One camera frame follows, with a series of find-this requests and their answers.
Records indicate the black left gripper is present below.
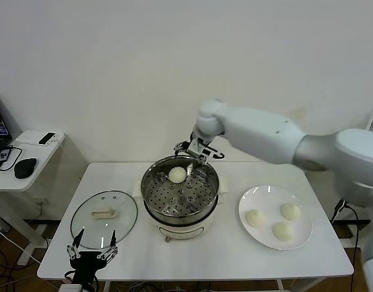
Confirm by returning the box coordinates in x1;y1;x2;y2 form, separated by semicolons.
66;229;119;274

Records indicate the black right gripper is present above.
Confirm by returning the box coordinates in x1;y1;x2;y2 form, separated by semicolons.
173;137;226;167

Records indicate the white steamed baozi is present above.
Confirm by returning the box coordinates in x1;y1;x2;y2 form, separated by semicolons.
245;209;267;228
271;222;296;243
168;166;187;184
279;203;302;221

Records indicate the glass lid with cream handle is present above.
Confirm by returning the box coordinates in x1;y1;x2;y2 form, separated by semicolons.
70;190;138;251

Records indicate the perforated steel steamer basket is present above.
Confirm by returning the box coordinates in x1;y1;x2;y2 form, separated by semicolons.
132;155;229;224

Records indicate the cream electric cooker pot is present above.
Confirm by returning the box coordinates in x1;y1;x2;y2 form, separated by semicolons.
134;194;228;244

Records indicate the black computer mouse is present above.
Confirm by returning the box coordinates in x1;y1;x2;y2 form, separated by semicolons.
14;158;38;179

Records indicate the white side table with laptop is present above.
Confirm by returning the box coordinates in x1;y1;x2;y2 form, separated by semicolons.
0;130;66;267

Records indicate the white rectangular table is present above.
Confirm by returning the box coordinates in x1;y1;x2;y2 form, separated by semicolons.
37;161;354;292

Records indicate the black and white handheld device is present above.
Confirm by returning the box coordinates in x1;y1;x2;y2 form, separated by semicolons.
38;132;58;146

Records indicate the white round plate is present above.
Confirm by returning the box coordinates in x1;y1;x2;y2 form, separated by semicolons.
238;185;313;251

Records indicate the flat white box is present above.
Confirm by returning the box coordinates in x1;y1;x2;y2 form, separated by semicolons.
15;131;64;147

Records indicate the white side table with cup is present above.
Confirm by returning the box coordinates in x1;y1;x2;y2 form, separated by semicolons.
336;231;368;250

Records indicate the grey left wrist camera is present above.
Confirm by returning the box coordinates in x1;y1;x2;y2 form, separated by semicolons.
58;283;83;292

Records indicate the grey cable bundle under table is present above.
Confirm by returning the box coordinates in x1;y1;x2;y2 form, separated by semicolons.
125;281;166;292

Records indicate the black adapter with cable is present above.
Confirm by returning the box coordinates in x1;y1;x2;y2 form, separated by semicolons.
0;145;24;173

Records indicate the black and white cable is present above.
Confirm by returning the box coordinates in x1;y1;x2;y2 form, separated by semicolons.
330;199;362;292

